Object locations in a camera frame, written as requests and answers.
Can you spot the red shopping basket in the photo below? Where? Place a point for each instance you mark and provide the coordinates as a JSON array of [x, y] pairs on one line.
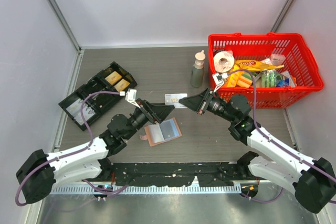
[[300, 63]]

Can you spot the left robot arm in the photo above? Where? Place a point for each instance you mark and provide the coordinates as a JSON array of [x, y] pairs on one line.
[[76, 158]]

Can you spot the silver card stack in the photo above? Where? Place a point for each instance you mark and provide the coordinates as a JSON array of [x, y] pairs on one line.
[[74, 108], [87, 113]]

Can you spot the gold card stack lower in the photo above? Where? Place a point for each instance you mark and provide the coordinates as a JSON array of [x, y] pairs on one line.
[[121, 85]]

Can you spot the silver card stack upper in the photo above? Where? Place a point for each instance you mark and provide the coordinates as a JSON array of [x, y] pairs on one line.
[[74, 108]]

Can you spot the silver card stack lower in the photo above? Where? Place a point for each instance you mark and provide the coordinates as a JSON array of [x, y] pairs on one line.
[[87, 113]]

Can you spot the gold card stack upper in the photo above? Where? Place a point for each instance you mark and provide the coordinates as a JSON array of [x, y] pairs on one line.
[[113, 78]]

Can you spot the white small packet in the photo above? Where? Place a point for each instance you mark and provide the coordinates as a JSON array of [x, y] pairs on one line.
[[277, 59]]

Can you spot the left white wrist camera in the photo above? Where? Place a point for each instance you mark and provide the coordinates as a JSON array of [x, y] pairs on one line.
[[130, 96]]

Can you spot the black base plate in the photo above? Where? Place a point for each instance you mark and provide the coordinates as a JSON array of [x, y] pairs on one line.
[[208, 174]]

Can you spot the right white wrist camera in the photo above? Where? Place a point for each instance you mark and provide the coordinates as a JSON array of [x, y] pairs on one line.
[[219, 79]]

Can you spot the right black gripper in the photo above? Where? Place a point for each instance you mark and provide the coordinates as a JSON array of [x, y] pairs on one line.
[[198, 103]]

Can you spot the black card organizer tray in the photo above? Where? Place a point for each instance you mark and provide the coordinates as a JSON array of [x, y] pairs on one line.
[[98, 94]]

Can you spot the green pump bottle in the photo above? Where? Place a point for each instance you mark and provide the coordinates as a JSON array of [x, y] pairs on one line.
[[198, 69]]

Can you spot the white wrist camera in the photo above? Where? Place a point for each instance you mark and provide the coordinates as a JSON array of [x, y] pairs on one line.
[[219, 79], [130, 96]]

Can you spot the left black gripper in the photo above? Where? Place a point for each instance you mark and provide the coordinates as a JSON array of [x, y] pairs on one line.
[[160, 112]]

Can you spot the yellow chips bag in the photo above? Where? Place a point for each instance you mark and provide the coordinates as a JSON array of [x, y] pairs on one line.
[[256, 66]]

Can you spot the toilet paper roll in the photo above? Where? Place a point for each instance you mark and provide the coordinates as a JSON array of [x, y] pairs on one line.
[[223, 61]]

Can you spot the pink card holder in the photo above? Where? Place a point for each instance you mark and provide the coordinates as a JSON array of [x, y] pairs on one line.
[[161, 133]]

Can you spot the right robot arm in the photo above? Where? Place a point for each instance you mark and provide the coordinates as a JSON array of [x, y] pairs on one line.
[[244, 128]]

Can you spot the gold card stack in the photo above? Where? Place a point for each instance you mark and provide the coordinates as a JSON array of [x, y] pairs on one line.
[[113, 78], [121, 85]]

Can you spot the blue packaged item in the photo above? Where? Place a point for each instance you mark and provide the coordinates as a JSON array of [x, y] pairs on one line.
[[283, 81]]

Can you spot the green packaged item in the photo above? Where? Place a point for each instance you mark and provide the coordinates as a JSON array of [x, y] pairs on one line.
[[268, 78]]

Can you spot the yellow green sponge pack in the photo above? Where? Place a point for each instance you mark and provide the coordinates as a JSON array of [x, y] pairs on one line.
[[239, 79]]

